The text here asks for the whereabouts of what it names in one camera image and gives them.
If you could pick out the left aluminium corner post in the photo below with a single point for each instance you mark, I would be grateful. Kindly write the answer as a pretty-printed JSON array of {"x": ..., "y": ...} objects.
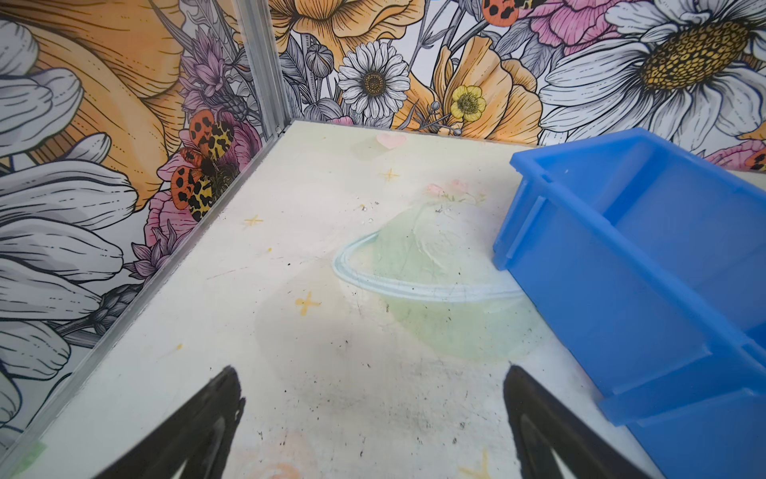
[{"x": 256, "y": 29}]

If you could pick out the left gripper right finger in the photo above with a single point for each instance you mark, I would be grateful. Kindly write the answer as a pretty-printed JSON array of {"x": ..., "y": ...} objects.
[{"x": 546, "y": 432}]

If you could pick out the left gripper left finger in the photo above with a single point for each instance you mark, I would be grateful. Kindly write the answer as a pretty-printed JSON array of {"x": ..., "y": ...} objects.
[{"x": 194, "y": 442}]

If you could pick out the blue plastic storage bin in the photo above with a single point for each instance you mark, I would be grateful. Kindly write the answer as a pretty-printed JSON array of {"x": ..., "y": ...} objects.
[{"x": 648, "y": 263}]

